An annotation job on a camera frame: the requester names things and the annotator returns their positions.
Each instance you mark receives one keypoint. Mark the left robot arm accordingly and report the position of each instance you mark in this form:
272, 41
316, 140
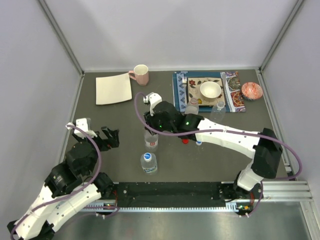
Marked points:
70, 187

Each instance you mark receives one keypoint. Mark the grey slotted cable duct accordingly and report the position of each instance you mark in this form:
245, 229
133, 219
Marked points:
106, 206

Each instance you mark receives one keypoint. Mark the red-cap red-label bottle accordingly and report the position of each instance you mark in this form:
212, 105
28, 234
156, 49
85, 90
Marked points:
192, 107

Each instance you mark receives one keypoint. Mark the white square plate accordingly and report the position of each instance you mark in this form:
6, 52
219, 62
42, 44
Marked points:
113, 89

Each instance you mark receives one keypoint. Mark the white-cap red-label bottle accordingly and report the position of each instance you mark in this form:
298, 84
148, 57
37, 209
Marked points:
151, 141

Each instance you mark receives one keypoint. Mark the pink mug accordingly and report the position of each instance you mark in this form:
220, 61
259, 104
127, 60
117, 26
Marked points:
140, 74

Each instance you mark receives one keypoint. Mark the white bowl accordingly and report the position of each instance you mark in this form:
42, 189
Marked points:
210, 90

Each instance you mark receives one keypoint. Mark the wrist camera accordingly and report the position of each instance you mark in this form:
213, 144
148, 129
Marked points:
152, 99
83, 124

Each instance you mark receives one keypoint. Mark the clear label-free plastic bottle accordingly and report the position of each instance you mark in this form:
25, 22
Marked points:
218, 112

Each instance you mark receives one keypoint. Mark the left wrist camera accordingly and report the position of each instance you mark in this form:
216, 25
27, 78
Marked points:
83, 124

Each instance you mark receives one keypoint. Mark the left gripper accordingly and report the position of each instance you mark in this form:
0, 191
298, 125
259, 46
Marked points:
107, 144

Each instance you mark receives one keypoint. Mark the red bottle cap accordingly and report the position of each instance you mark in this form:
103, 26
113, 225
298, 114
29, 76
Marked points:
185, 141

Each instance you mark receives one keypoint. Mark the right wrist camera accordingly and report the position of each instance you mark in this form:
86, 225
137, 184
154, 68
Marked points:
152, 99

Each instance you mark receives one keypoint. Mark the red patterned bowl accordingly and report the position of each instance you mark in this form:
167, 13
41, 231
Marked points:
251, 91

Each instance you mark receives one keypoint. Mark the blue patterned placemat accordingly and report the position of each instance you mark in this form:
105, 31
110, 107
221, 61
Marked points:
180, 93

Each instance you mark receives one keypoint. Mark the floral square plate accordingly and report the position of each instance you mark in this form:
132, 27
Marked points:
193, 90

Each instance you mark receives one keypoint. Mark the blue white bottle cap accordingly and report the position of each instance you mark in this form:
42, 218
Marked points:
199, 143

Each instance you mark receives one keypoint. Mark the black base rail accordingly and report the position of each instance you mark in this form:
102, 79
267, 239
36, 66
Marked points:
175, 194

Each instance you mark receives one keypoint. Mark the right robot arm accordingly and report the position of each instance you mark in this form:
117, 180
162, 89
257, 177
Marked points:
261, 147

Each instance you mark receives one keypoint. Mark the small blue-cap water bottle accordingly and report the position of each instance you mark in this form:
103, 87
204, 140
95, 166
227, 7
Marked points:
149, 163

